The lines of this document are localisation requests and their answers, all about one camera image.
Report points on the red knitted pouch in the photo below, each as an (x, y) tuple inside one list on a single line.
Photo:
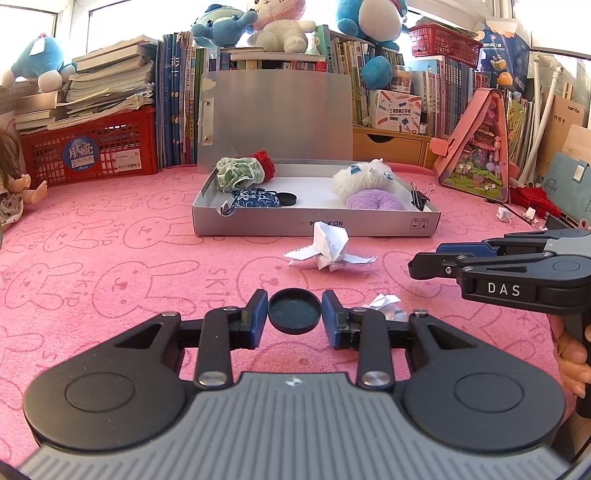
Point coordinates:
[(265, 164)]

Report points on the person's right hand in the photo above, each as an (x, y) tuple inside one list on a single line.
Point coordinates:
[(568, 360)]

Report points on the white plastic pipe frame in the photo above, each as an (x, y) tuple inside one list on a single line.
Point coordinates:
[(549, 92)]

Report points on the red knitted cloth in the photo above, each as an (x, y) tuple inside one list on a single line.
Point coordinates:
[(538, 198)]

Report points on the grey cardboard box with lid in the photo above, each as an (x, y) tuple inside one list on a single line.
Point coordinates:
[(277, 115)]

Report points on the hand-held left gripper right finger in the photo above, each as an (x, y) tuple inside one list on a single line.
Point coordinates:
[(330, 318)]

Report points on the black round lid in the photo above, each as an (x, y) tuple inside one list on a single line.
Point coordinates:
[(289, 199), (294, 311)]

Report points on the small white paper scrap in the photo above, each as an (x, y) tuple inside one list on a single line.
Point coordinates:
[(504, 214)]

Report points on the black binder clip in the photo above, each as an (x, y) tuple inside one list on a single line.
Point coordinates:
[(419, 199)]

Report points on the dark blue printed carton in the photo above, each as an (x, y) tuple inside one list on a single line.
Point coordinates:
[(503, 50)]

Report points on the wooden drawer unit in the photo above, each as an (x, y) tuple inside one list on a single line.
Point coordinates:
[(383, 147)]

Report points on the green patterned cloth pouch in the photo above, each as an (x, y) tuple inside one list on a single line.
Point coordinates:
[(238, 170)]

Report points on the blue grey folder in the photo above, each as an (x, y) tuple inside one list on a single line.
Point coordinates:
[(568, 184)]

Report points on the blue plush ball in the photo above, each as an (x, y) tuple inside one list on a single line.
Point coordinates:
[(376, 71)]

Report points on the white and pink plush toy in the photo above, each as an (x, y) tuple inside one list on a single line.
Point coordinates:
[(281, 27)]

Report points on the red plastic basket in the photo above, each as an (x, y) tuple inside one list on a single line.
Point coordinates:
[(443, 44)]

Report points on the light blue plush toy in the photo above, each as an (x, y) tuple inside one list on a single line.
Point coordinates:
[(221, 25)]

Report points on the red plastic crate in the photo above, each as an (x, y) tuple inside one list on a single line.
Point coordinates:
[(46, 152)]

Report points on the pink bunny-print mat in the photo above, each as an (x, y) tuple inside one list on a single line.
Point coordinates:
[(115, 240)]

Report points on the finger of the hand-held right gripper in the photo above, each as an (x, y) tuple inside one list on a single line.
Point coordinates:
[(466, 249), (443, 266)]

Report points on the small white block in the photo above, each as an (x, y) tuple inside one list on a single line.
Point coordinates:
[(530, 213)]

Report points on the purple plush ball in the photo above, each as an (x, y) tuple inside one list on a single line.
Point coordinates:
[(374, 201)]

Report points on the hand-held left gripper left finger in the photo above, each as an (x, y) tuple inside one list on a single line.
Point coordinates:
[(259, 318)]

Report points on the large blue white plush toy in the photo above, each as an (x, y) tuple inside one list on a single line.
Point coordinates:
[(369, 18)]

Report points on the small folded printed paper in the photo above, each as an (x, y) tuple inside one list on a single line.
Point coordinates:
[(226, 208)]

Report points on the pink house-shaped box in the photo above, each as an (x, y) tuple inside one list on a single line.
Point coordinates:
[(480, 161)]

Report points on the white label printer box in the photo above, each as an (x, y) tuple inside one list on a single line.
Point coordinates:
[(395, 110)]

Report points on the row of blue upright books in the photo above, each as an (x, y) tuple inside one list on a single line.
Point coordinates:
[(175, 92)]

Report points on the blue and white plush toy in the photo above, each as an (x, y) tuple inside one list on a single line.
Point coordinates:
[(32, 60)]

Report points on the baby doll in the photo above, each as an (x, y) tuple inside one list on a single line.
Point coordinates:
[(9, 203)]

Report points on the white folded paper crane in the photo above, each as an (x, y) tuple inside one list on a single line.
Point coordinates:
[(328, 244)]

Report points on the crumpled white paper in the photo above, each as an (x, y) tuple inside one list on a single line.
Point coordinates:
[(383, 304)]

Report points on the brown cardboard box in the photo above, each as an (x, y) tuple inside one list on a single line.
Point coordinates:
[(572, 124)]

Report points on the stack of worn paper books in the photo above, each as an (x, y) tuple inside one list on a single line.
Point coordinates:
[(111, 78)]

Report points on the row of colourful upright books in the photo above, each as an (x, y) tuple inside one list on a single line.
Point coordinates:
[(443, 92)]

